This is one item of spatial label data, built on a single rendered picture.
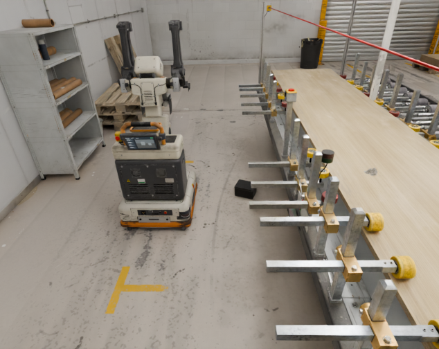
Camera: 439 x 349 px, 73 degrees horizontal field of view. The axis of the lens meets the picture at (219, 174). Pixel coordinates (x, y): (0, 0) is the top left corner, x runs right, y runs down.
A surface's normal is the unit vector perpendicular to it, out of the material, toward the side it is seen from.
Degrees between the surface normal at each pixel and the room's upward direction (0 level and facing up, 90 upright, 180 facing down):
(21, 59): 90
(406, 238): 0
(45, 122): 90
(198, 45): 90
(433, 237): 0
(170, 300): 0
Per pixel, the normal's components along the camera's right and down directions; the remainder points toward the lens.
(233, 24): -0.02, 0.52
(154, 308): -0.03, -0.85
